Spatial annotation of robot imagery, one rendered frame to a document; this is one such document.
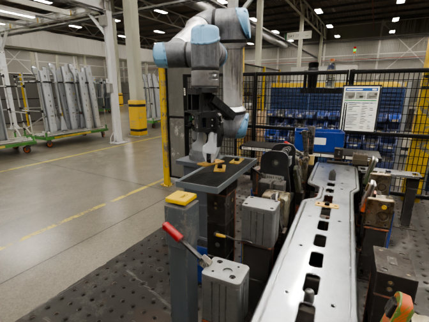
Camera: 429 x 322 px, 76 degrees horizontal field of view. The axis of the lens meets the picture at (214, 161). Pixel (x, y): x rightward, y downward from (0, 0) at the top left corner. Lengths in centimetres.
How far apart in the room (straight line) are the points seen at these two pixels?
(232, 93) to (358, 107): 108
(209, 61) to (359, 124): 149
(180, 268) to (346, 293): 40
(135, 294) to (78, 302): 19
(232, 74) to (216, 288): 86
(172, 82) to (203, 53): 320
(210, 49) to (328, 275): 62
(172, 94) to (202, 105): 320
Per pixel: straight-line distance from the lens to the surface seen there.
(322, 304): 67
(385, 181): 151
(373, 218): 119
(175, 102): 391
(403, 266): 81
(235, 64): 121
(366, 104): 207
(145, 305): 110
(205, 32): 75
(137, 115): 864
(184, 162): 129
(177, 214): 71
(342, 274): 77
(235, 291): 60
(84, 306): 116
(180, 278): 81
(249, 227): 82
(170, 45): 89
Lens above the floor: 143
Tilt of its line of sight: 15 degrees down
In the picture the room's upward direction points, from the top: straight up
